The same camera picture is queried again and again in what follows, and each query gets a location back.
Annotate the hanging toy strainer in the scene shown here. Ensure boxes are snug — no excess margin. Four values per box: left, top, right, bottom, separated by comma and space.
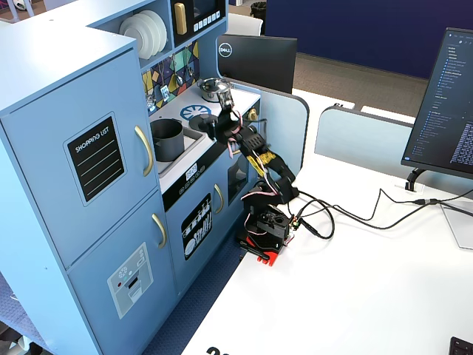
146, 79, 157, 112

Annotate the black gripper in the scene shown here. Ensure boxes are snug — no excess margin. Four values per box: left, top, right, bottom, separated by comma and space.
201, 106, 245, 146

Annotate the gold freezer door handle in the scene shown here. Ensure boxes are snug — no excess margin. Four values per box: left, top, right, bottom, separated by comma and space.
151, 213, 168, 250

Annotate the black trash bin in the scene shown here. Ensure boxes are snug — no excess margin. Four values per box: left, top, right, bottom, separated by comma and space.
249, 1, 268, 19

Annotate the gold microwave handle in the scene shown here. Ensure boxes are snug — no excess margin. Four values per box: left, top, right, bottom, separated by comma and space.
174, 2, 188, 36

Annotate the light blue rounded desk divider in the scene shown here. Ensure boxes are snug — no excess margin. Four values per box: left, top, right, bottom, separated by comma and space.
229, 82, 310, 175

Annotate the black monitor showing code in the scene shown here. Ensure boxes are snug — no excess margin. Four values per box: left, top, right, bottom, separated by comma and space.
401, 27, 473, 181

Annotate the black shopping list board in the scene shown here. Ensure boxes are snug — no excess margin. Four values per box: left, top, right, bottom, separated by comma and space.
62, 111, 128, 208

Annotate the light blue wide desk divider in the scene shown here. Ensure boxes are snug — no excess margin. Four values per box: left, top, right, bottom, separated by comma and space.
314, 104, 473, 203

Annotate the silver toy pot with lid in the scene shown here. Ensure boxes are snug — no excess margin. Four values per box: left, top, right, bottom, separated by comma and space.
197, 77, 232, 104

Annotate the black keyboard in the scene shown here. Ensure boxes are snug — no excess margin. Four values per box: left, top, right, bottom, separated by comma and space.
449, 336, 473, 355

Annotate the gray monitor stand base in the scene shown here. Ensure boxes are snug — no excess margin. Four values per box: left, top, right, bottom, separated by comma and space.
440, 201, 473, 251

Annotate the hanging toy spatula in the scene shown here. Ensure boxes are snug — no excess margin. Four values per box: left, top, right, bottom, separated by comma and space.
158, 61, 171, 102

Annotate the blue toy kitchen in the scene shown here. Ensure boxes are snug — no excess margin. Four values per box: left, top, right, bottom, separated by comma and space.
0, 0, 262, 355

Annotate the white chair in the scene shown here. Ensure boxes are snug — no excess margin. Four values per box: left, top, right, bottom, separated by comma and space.
226, 13, 265, 37

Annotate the black Dell monitor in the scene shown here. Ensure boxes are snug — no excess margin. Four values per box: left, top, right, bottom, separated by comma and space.
217, 33, 299, 95

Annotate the dark gray toy pot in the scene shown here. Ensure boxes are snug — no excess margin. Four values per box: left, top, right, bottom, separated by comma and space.
150, 118, 186, 163

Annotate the hanging toy ladle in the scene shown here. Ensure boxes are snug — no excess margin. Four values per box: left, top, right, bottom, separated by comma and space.
171, 54, 185, 87

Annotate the white toy plate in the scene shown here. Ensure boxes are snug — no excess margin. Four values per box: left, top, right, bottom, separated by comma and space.
118, 16, 149, 61
140, 10, 169, 53
131, 13, 160, 57

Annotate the black clamp lever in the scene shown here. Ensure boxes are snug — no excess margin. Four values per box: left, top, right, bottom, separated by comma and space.
239, 240, 271, 260

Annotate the black looped cable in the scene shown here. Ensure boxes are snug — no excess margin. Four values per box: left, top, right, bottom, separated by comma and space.
293, 190, 336, 240

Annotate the red robot base mount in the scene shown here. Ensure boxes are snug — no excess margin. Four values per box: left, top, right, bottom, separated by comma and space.
236, 231, 296, 268

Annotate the small wrist camera board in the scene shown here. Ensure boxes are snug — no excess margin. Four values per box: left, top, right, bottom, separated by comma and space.
217, 88, 236, 111

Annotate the long black cable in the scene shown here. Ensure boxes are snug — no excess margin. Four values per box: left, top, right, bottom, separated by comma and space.
299, 186, 473, 221

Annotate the gold dishwasher door handle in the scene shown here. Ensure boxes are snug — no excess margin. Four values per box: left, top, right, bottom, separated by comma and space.
213, 183, 225, 215

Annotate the gold fridge door handle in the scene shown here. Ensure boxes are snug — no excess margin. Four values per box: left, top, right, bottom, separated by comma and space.
134, 125, 154, 178

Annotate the black cable with connector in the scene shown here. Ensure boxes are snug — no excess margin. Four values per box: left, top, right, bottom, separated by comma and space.
330, 197, 473, 231

